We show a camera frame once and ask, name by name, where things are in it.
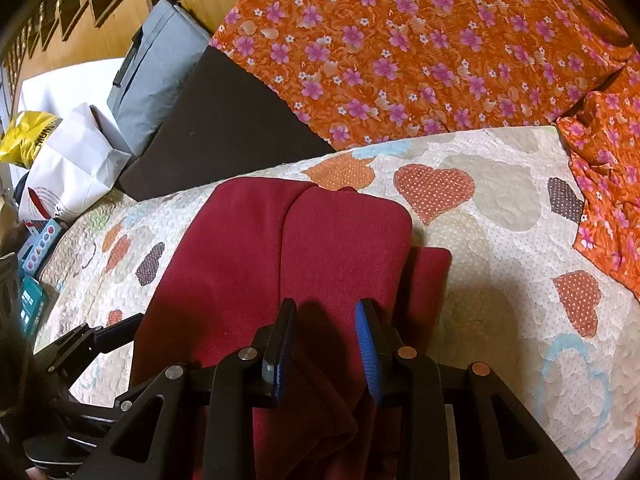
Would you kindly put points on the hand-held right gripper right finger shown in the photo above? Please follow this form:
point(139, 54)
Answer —
point(369, 360)

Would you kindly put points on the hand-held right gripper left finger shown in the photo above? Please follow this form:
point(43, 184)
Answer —
point(281, 355)

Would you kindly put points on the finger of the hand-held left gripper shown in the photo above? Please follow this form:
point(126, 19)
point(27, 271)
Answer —
point(107, 336)
point(75, 442)

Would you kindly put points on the dark red garment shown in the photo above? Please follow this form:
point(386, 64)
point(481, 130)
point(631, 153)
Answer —
point(325, 250)

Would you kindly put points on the teal cardboard box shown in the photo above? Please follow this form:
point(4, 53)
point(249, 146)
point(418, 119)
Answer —
point(31, 307)

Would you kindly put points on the blue shapes toy box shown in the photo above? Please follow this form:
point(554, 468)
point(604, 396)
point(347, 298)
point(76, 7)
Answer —
point(41, 245)

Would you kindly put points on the quilted heart-patch blanket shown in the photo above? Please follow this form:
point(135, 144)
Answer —
point(500, 260)

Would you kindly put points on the white paper bag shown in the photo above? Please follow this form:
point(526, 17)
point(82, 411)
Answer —
point(70, 170)

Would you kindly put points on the yellow plastic bag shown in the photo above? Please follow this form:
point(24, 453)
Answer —
point(25, 135)

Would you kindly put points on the dark brown cushion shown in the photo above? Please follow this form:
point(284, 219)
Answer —
point(220, 130)

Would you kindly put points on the white flat board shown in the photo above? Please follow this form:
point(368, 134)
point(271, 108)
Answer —
point(65, 85)

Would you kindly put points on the grey fabric bag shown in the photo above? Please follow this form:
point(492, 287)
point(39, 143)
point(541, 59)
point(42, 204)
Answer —
point(155, 65)

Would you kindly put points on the orange floral cloth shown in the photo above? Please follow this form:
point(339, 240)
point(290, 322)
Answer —
point(425, 35)

